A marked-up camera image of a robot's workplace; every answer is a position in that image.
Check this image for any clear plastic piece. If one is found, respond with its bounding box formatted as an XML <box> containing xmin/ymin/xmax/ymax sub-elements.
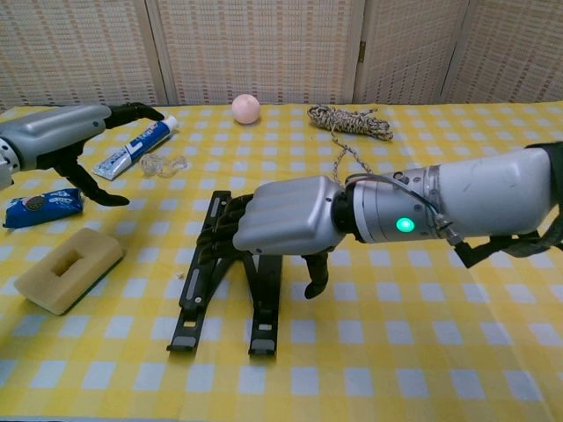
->
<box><xmin>138</xmin><ymin>152</ymin><xmax>190</xmax><ymax>179</ymax></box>

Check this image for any yellow sponge with cutout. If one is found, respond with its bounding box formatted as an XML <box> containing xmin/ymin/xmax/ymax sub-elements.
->
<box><xmin>12</xmin><ymin>227</ymin><xmax>127</xmax><ymax>316</ymax></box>

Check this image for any braided rope bundle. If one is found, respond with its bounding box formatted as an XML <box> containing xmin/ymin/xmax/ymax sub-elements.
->
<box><xmin>306</xmin><ymin>104</ymin><xmax>395</xmax><ymax>188</ymax></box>

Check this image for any black folding laptop stand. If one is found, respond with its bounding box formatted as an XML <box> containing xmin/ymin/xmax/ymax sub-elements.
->
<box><xmin>165</xmin><ymin>189</ymin><xmax>285</xmax><ymax>356</ymax></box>

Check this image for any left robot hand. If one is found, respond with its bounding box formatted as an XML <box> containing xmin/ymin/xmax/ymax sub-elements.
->
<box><xmin>0</xmin><ymin>101</ymin><xmax>166</xmax><ymax>207</ymax></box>

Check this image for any pink ball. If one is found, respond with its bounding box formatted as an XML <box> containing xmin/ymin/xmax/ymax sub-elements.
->
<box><xmin>231</xmin><ymin>93</ymin><xmax>261</xmax><ymax>126</ymax></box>

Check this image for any blue cookie packet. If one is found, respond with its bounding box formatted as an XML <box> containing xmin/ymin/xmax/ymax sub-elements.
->
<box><xmin>3</xmin><ymin>187</ymin><xmax>84</xmax><ymax>229</ymax></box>

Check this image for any blue white toothpaste tube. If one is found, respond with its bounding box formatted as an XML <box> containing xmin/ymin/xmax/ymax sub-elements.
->
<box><xmin>91</xmin><ymin>114</ymin><xmax>180</xmax><ymax>179</ymax></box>

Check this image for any yellow checked tablecloth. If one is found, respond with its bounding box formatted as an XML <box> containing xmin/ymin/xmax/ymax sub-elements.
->
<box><xmin>0</xmin><ymin>103</ymin><xmax>563</xmax><ymax>422</ymax></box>

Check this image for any bamboo folding screen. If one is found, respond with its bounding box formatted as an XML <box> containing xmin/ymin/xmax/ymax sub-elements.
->
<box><xmin>0</xmin><ymin>0</ymin><xmax>563</xmax><ymax>111</ymax></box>

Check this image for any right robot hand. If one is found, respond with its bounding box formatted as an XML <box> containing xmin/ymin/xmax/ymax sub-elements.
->
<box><xmin>196</xmin><ymin>175</ymin><xmax>347</xmax><ymax>300</ymax></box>

